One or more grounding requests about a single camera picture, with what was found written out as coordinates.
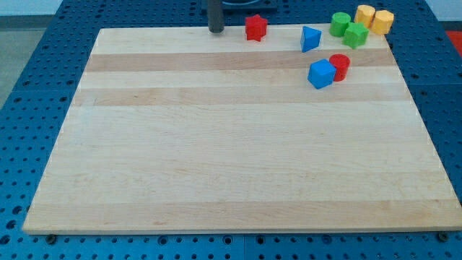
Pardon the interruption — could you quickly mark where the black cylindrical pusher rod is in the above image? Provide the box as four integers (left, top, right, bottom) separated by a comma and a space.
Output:
206, 0, 225, 34

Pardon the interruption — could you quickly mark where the red star block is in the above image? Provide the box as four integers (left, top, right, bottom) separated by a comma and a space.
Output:
245, 14, 268, 42

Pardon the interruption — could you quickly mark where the blue triangle block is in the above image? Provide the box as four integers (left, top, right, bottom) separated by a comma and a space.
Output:
300, 26, 322, 53

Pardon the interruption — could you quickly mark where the green star block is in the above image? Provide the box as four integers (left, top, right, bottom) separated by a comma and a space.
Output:
342, 22, 369, 49

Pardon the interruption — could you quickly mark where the blue cube block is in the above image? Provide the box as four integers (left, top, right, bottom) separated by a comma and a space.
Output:
308, 59, 336, 89

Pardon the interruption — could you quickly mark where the green cylinder block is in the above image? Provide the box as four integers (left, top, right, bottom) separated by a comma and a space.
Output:
329, 12, 352, 38

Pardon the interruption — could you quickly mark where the light wooden board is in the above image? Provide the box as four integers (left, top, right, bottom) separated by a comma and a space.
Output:
23, 24, 461, 235

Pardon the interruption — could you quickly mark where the red cylinder block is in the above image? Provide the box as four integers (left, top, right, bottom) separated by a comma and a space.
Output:
329, 53, 351, 82

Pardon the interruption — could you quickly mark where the yellow cylinder block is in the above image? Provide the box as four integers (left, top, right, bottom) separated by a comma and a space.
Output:
354, 4, 375, 27

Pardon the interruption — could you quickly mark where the yellow hexagon block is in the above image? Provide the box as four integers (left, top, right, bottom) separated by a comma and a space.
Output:
370, 10, 394, 35

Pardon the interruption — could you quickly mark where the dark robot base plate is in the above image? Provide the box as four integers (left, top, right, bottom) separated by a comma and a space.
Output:
222, 0, 278, 12

